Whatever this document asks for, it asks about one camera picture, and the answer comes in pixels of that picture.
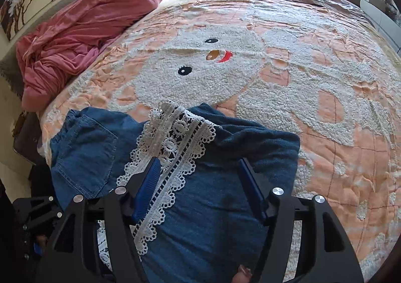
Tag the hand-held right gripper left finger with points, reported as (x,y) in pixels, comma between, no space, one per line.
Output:
(145,192)

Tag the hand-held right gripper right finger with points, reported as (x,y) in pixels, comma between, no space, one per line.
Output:
(253,190)

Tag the blue denim pants lace trim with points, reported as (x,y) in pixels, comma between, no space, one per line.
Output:
(213,214)

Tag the person's right hand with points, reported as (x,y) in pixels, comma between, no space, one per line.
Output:
(242,273)

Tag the brown bedside stand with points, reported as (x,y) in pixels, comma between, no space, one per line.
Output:
(26,139)

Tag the orange white printed quilt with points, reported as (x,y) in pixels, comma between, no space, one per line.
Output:
(313,82)

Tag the pink blanket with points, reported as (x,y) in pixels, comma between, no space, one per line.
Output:
(84,35)

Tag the grey white dressing table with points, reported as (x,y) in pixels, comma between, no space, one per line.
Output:
(376,4)

